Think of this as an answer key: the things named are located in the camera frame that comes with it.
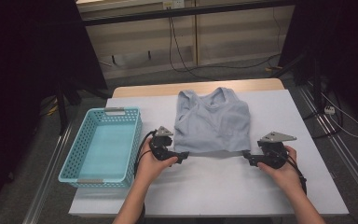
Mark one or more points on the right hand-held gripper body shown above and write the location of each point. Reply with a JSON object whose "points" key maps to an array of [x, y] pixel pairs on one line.
{"points": [[273, 154]]}

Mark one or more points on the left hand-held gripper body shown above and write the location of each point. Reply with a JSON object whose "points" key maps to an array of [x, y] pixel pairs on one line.
{"points": [[161, 146]]}

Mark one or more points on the light blue tank top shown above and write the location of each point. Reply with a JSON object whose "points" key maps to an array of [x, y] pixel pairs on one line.
{"points": [[211, 124]]}

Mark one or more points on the turquoise plastic basket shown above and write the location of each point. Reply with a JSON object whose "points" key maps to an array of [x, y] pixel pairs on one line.
{"points": [[105, 149]]}

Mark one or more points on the person's right hand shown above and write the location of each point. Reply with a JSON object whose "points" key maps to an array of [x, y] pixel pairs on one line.
{"points": [[287, 175]]}

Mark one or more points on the person's left hand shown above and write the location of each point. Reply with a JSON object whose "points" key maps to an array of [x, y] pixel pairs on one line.
{"points": [[150, 171]]}

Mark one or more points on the light wooden table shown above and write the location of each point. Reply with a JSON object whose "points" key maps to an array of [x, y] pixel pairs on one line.
{"points": [[149, 90]]}

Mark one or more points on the white power strip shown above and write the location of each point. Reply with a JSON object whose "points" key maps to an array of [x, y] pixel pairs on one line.
{"points": [[329, 109]]}

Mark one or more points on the black metal stand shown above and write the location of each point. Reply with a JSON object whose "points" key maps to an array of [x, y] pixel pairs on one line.
{"points": [[316, 87], [62, 109]]}

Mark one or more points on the black curtain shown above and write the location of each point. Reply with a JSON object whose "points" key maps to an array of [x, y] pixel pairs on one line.
{"points": [[348, 46], [28, 62]]}

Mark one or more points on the black horizontal bar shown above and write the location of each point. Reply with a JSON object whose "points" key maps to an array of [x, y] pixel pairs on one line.
{"points": [[136, 16]]}

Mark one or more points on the metal floor rail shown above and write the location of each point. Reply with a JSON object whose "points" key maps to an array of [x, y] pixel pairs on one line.
{"points": [[47, 177], [357, 179]]}

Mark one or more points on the white wall socket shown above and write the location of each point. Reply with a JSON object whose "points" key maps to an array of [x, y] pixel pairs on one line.
{"points": [[174, 4]]}

